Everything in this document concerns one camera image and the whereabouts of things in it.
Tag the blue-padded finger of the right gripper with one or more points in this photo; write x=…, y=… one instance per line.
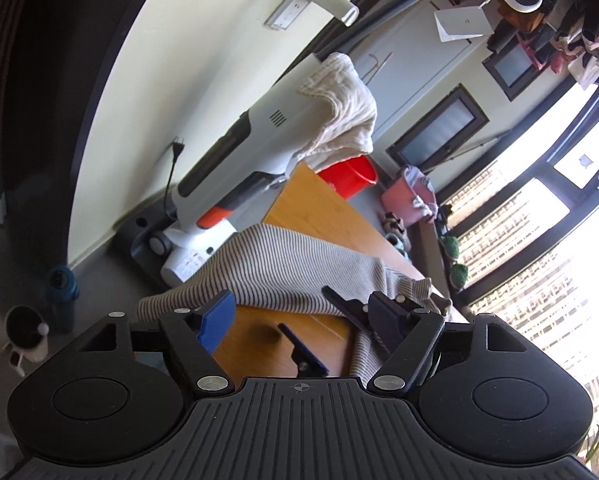
x=307, y=363

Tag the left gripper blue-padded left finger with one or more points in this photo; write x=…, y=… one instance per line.
x=191, y=338

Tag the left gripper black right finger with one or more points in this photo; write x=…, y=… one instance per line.
x=410, y=338

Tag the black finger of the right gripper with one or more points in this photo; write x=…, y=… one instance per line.
x=357, y=311

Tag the grey striped knit garment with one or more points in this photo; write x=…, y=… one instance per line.
x=272, y=268

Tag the green potted plant near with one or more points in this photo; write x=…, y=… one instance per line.
x=458, y=275

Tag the green potted plant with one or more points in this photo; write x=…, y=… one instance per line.
x=458, y=275
x=451, y=247

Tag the slippers on floor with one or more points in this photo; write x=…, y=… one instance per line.
x=396, y=232

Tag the green potted plant far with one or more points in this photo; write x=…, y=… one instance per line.
x=451, y=247

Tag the pink laundry basket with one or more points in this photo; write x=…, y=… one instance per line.
x=411, y=197

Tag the red plastic bucket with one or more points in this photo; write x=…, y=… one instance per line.
x=351, y=176

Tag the dark blue bottle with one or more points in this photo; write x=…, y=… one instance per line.
x=61, y=293

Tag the cream towel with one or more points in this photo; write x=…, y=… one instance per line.
x=346, y=130

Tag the white floor washer vacuum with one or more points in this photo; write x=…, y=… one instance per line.
x=170, y=241

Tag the white paper tag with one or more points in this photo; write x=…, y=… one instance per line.
x=462, y=23

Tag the pink hanging garment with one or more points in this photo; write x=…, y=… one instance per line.
x=578, y=53

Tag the wall power socket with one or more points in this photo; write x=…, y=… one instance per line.
x=285, y=14

